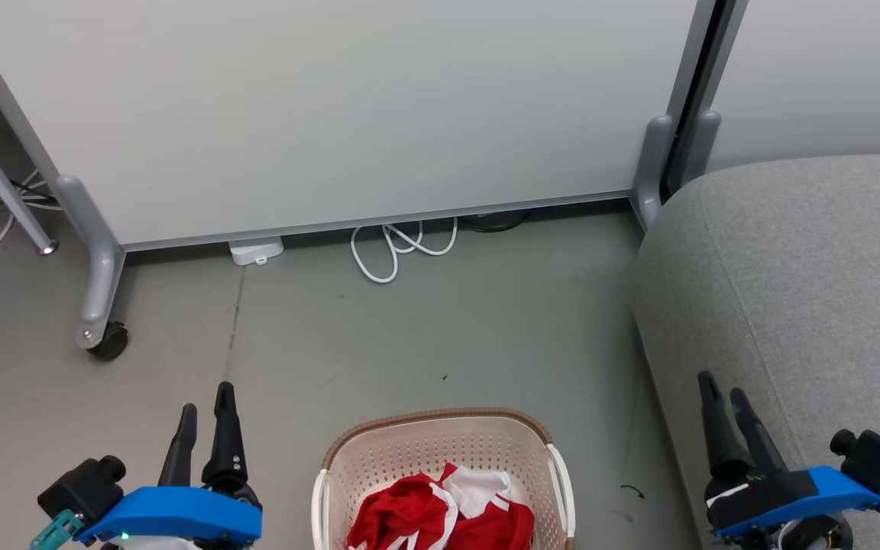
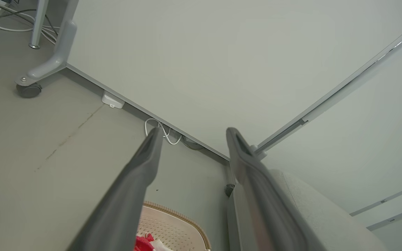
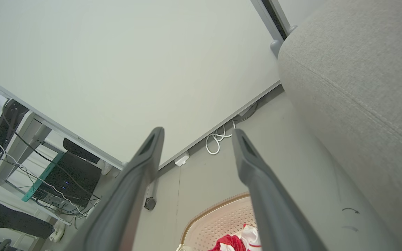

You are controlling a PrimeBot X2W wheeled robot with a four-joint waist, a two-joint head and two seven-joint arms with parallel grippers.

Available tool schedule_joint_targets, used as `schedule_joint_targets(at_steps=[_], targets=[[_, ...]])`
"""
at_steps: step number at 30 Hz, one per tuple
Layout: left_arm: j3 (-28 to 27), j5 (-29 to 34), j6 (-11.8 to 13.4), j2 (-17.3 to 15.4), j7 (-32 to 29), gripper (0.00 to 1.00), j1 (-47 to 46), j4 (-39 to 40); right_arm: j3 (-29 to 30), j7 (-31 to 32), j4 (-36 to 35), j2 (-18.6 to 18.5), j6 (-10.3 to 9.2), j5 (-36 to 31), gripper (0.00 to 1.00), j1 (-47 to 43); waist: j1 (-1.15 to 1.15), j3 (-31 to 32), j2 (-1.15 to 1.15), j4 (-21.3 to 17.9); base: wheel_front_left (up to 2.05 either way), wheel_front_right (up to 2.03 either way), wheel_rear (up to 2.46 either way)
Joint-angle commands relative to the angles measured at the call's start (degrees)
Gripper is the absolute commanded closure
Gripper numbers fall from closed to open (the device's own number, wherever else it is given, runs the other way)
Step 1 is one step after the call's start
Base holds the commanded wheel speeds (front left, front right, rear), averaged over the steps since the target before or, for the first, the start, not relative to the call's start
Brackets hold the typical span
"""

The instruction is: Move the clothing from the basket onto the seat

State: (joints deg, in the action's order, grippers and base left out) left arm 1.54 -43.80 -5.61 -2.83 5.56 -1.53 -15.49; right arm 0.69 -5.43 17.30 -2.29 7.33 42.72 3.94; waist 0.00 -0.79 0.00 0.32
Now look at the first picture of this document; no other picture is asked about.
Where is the large white partition panel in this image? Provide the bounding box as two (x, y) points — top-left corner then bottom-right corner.
(0, 0), (718, 253)

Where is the black cable by table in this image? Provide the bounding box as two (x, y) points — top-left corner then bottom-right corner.
(0, 178), (60, 253)

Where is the black floor cable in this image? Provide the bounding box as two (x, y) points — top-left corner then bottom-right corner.
(458, 209), (534, 233)

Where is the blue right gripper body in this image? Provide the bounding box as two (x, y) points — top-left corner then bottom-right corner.
(706, 466), (880, 538)

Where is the white looped cable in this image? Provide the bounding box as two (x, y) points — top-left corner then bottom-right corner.
(351, 218), (459, 284)

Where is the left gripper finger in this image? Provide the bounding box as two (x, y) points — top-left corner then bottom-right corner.
(202, 381), (249, 490)
(157, 403), (198, 487)

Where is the grey fabric sofa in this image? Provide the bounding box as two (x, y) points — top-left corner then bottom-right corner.
(631, 151), (880, 550)

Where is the white power adapter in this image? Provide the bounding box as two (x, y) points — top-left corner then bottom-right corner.
(228, 236), (286, 267)

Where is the black caster wheel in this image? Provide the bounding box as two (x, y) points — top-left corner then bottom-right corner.
(87, 321), (130, 361)

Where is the teal left camera plug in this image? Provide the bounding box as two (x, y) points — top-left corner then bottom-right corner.
(29, 509), (85, 550)

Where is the beige plastic laundry basket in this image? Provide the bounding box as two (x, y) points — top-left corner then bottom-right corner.
(312, 407), (577, 550)

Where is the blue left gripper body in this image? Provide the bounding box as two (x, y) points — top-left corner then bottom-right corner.
(77, 486), (263, 546)

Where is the grey partition foot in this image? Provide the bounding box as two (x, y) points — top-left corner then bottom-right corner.
(630, 114), (675, 231)
(677, 110), (723, 192)

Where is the grey partition leg with caster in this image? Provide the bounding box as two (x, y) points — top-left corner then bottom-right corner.
(53, 175), (128, 351)

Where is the red garment with white band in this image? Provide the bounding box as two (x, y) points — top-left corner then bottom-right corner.
(347, 474), (458, 550)

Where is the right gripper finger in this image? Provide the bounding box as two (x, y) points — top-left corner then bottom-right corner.
(730, 388), (788, 474)
(698, 371), (754, 482)

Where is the narrow white partition panel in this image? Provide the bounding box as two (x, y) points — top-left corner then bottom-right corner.
(704, 0), (880, 173)

